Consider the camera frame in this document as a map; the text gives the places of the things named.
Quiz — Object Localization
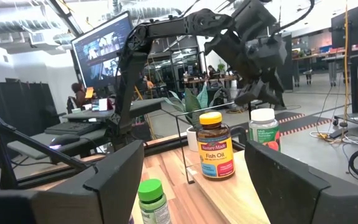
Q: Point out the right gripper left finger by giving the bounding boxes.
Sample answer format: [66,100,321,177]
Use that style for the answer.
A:
[0,139,145,224]

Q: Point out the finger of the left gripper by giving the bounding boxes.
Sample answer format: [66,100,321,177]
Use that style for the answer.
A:
[234,79,264,106]
[260,67,287,107]

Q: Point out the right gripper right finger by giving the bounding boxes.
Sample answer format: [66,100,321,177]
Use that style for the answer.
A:
[244,140,358,224]

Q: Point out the green cap pill bottle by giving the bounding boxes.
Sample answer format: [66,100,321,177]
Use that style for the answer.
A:
[137,178,172,224]

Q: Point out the multivitamin gummies bottle white cap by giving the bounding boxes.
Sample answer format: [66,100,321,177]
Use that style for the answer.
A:
[248,108,281,152]

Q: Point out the fish oil bottle yellow cap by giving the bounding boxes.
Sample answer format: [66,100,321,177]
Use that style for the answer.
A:
[196,111,236,180]

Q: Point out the black room divider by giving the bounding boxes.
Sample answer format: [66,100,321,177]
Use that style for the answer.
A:
[0,76,61,134]
[278,32,293,91]

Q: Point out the black floor mat orange stripes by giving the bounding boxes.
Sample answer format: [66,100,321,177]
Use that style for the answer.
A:
[225,111,332,143]

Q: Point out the background work table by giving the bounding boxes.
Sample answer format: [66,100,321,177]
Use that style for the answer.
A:
[181,73,239,94]

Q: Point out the potted snake plant white pot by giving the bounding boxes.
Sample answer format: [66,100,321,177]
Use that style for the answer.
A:
[162,83,226,152]

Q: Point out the black computer mouse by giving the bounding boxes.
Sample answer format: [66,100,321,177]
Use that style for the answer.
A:
[48,133,81,147]

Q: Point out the black keyboard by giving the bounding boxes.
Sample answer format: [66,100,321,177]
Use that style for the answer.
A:
[44,121,103,136]

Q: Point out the dark gray desk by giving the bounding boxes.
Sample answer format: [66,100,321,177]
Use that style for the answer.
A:
[6,98,165,161]

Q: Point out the person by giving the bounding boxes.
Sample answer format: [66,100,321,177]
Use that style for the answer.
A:
[68,82,90,110]

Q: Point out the large computer monitor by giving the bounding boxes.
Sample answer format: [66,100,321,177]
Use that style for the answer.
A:
[70,11,135,90]

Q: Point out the wooden shelf black wire frame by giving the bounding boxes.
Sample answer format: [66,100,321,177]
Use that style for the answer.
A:
[162,98,276,224]

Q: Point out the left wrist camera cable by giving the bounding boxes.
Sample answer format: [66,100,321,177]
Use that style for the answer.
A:
[270,0,316,35]

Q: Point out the yellow hanging cable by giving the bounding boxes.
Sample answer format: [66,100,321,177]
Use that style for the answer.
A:
[344,0,351,125]

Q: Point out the white floor cable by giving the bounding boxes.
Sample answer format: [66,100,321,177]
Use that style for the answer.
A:
[308,130,358,147]

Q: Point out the silver ventilation duct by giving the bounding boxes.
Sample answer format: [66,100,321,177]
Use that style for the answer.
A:
[0,14,76,44]

